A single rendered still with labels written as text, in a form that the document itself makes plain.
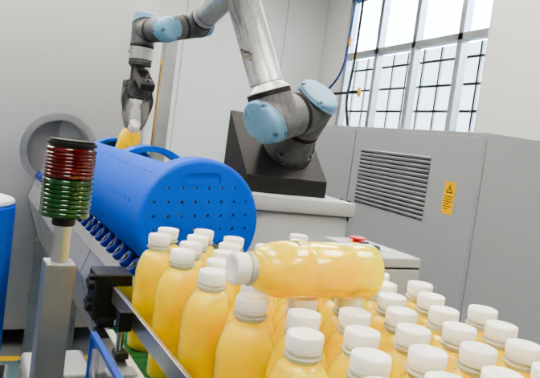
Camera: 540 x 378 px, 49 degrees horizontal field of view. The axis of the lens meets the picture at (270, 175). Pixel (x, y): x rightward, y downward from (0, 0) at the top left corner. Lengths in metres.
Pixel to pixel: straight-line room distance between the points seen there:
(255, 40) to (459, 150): 1.43
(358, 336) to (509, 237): 2.14
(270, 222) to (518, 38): 2.75
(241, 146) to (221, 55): 5.01
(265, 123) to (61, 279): 0.80
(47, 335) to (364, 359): 0.43
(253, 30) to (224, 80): 5.13
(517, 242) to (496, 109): 1.44
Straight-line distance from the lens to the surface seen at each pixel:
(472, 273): 2.67
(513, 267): 2.81
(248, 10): 1.52
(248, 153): 1.65
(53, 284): 0.82
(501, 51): 4.12
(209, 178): 1.32
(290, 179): 1.65
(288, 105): 1.49
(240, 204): 1.35
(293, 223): 1.60
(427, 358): 0.62
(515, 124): 3.90
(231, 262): 0.70
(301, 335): 0.61
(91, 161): 0.79
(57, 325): 0.83
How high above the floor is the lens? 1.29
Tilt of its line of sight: 3 degrees down
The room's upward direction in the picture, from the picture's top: 8 degrees clockwise
